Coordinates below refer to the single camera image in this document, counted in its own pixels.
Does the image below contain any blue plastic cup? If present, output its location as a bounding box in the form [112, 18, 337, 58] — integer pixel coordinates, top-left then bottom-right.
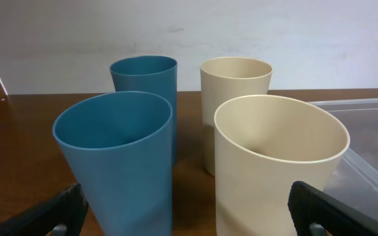
[110, 55, 178, 164]
[52, 91, 173, 235]

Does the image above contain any near blue plastic cup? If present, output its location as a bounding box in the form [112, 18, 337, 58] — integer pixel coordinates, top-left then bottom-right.
[52, 91, 173, 235]

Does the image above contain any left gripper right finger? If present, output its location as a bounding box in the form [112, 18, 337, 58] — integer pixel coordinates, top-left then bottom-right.
[287, 181, 378, 236]

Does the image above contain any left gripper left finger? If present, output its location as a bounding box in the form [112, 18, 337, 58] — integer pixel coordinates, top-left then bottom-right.
[0, 183, 89, 235]

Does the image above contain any clear plastic storage container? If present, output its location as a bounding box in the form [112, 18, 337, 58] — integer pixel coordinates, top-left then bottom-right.
[315, 98, 378, 221]

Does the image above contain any far cream plastic cup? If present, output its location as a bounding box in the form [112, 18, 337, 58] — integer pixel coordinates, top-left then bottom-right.
[200, 56, 273, 175]

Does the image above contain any cream plastic cup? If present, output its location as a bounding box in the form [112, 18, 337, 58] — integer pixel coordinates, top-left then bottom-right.
[200, 56, 273, 175]
[214, 95, 350, 235]

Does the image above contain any far blue plastic cup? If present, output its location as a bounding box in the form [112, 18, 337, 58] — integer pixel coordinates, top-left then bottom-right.
[110, 55, 178, 164]

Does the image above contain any near cream plastic cup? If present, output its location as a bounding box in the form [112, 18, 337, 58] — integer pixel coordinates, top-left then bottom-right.
[214, 95, 350, 235]

